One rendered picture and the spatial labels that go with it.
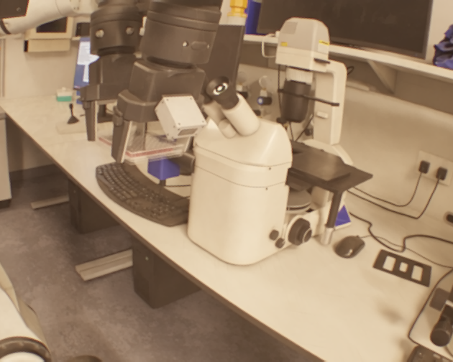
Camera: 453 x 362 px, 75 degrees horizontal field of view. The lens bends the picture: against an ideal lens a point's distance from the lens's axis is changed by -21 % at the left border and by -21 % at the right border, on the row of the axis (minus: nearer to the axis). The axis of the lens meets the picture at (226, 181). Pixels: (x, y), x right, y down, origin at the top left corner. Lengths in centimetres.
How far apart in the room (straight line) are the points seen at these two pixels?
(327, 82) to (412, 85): 55
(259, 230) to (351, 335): 29
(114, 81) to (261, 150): 30
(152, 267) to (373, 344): 114
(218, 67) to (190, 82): 68
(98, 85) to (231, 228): 39
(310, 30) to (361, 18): 46
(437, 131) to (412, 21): 39
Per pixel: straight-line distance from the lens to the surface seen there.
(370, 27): 125
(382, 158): 137
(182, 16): 39
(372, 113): 137
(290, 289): 73
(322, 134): 104
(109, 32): 54
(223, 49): 112
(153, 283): 164
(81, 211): 228
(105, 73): 53
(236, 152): 69
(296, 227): 82
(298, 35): 85
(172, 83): 43
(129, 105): 42
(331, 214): 87
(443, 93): 142
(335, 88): 99
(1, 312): 65
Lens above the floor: 118
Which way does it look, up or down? 20 degrees down
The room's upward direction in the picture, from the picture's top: 7 degrees clockwise
